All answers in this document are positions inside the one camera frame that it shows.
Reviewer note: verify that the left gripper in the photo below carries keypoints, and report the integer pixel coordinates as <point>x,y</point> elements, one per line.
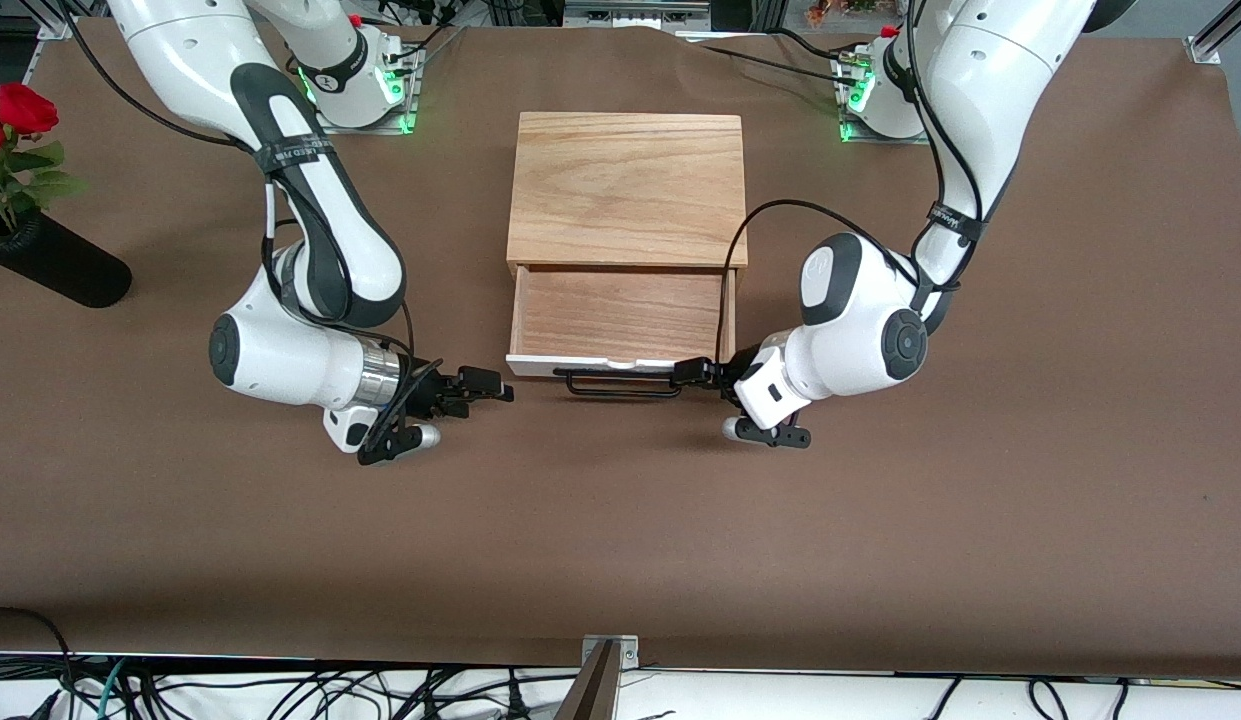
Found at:
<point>732,373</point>

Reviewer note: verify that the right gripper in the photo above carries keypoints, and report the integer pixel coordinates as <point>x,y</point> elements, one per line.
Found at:
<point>427,389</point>

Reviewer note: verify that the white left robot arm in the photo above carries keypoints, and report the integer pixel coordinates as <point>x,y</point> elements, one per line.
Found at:
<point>860,330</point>

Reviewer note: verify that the brown table cover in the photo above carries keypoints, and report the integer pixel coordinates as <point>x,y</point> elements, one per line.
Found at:
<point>620,500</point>

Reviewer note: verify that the light wooden cabinet box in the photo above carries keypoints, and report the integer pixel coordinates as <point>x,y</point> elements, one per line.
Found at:
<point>628,185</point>

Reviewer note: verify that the orange artificial flowers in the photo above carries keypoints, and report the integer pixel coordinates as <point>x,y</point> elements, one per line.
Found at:
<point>825,12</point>

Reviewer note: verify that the black vase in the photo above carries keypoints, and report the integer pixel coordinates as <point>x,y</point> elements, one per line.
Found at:
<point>70,270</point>

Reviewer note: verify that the red artificial roses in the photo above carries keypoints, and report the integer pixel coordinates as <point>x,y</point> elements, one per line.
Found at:
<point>25,105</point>

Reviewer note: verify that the aluminium profile bar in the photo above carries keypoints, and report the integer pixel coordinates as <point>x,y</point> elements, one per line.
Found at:
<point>1215,40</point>
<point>52,25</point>

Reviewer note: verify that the metal bracket plate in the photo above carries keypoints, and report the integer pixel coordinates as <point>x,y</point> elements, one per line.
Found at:
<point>630,655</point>

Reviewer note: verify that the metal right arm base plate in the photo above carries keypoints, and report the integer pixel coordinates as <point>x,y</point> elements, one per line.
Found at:
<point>405,95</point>

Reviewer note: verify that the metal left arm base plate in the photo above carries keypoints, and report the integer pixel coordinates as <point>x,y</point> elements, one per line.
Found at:
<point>848,95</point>

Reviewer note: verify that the dark camera mount pole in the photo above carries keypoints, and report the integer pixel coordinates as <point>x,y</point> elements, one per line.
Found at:
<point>592,690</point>

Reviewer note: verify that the aluminium frame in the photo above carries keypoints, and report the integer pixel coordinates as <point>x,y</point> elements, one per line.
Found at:
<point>630,15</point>

